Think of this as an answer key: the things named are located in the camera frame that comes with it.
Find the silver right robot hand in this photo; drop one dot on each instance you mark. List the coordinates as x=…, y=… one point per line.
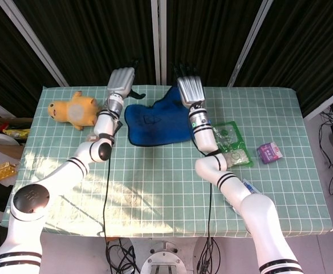
x=190, y=88

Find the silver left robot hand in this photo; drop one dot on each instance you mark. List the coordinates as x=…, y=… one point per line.
x=121, y=81

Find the grey and blue cloth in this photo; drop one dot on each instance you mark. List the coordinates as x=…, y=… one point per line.
x=155, y=125

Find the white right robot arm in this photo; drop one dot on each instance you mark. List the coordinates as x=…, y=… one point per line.
x=257, y=211

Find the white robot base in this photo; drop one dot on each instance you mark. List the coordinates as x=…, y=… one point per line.
x=163, y=259

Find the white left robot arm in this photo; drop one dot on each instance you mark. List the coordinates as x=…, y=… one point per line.
x=29, y=197

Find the black curtain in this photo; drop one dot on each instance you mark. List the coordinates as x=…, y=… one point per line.
x=312, y=42
x=7, y=57
x=206, y=28
x=92, y=34

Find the yellow plush toy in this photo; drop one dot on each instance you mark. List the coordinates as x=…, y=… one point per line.
x=72, y=112

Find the green plastic package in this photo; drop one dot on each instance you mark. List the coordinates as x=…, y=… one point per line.
x=229, y=137

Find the green checkered tablecloth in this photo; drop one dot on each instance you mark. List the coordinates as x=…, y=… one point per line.
x=160, y=177

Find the purple packet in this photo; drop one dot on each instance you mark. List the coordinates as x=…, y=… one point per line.
x=269, y=152

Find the blue and white packet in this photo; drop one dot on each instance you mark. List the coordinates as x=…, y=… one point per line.
x=250, y=187

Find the yellow snack bag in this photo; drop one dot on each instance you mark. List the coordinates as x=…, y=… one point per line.
x=15, y=132

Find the white plate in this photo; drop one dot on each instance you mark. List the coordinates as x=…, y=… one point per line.
x=2, y=139

